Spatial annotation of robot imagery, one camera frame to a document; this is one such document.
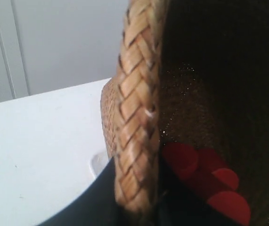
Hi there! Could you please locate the red cylinder top right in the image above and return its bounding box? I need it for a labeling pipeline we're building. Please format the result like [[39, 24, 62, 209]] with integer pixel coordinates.
[[195, 148, 240, 191]]

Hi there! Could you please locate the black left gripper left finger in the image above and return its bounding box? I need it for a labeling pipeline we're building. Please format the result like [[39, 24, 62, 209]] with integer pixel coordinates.
[[41, 160, 125, 226]]

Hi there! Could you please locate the red cylinder top left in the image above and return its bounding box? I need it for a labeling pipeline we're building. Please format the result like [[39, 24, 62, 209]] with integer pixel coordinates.
[[162, 142, 199, 180]]

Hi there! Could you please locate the brown woven wicker basket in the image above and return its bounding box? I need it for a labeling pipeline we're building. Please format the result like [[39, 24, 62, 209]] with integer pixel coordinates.
[[100, 0, 269, 226]]

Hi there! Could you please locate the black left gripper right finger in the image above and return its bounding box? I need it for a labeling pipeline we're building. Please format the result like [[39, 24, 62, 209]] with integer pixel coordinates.
[[157, 155, 234, 226]]

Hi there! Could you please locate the red cylinder upright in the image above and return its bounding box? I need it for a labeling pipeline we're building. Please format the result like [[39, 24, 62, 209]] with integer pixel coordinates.
[[206, 191, 251, 226]]

